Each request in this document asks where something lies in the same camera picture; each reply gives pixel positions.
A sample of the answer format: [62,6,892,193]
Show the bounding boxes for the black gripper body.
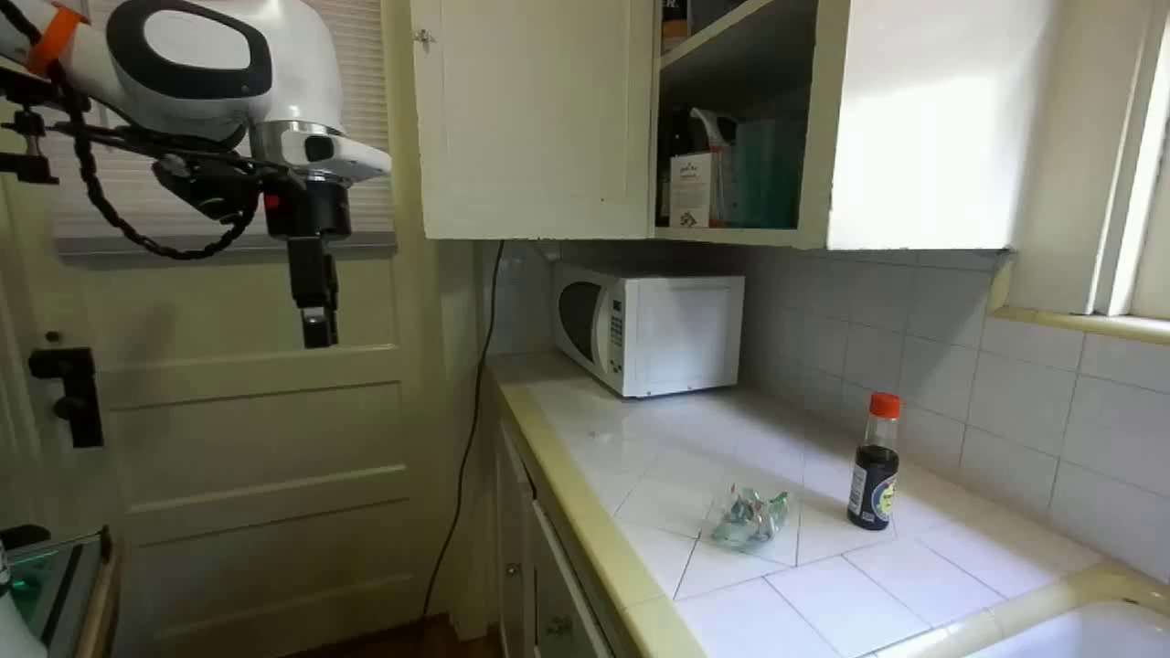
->
[263,179,349,308]

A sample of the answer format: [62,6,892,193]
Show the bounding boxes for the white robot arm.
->
[0,0,391,346]

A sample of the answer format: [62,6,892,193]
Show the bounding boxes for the open white cupboard door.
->
[408,0,659,242]

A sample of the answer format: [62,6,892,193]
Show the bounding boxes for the white carton in cupboard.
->
[670,152,714,225]

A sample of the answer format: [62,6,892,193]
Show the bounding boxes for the white panelled door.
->
[0,186,443,658]

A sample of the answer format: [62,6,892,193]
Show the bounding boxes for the black door latch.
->
[29,346,103,451]

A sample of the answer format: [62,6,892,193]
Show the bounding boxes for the white microwave oven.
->
[553,262,747,398]

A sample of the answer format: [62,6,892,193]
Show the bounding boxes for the lower cabinet drawers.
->
[497,425,611,658]

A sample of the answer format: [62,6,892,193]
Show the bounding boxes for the crumpled clear plastic wrapper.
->
[708,487,787,551]

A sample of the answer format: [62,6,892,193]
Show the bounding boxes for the soy sauce bottle red cap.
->
[847,390,903,529]

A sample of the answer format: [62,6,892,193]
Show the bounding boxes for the window with white blind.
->
[1092,0,1170,323]

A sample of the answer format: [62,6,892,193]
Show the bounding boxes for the white kitchen sink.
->
[866,571,1170,658]

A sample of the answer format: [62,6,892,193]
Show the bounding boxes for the black coiled robot cable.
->
[47,71,268,262]

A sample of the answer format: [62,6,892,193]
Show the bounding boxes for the black microwave power cable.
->
[415,239,510,624]

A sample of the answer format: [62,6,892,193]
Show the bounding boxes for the white wall cupboard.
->
[404,0,1061,255]

